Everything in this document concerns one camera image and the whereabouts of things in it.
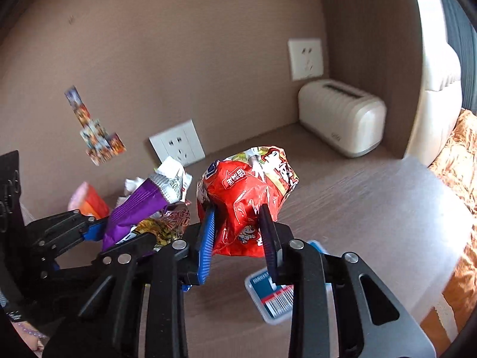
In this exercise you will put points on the crumpled white tissue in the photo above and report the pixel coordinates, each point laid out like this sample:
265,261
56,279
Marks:
132,185

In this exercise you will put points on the purple snack wrapper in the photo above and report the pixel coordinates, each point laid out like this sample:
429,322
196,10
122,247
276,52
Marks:
138,205

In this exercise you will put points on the pleated curtain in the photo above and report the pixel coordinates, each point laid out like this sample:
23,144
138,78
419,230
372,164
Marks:
465,44

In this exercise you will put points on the cream ribbed toaster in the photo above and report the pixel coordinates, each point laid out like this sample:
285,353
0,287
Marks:
343,119

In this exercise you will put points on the yellow snack packet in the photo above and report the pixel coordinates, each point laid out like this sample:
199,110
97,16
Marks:
164,227

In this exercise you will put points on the blue white plastic card box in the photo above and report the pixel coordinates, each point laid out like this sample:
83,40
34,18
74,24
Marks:
261,287

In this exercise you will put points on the cream padded bed headboard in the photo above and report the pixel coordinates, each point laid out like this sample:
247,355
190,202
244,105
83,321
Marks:
436,100

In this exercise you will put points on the orange blanket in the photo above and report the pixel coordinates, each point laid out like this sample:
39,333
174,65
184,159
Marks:
462,156

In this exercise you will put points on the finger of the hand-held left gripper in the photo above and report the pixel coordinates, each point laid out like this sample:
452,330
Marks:
93,231
130,246

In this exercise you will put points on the pink orange tissue pack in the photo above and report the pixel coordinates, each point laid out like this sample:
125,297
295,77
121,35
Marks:
87,201

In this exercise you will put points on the red snack bag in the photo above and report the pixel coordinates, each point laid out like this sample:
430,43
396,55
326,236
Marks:
238,197

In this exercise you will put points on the cluster of cartoon wall stickers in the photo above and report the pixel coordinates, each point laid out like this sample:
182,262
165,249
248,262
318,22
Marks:
97,138

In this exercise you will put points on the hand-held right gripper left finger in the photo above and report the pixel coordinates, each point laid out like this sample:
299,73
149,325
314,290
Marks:
207,242

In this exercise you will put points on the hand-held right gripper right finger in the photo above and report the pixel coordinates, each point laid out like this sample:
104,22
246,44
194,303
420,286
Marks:
269,248

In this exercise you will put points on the white wall socket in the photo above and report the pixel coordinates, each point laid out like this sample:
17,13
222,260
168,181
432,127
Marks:
305,59
177,143

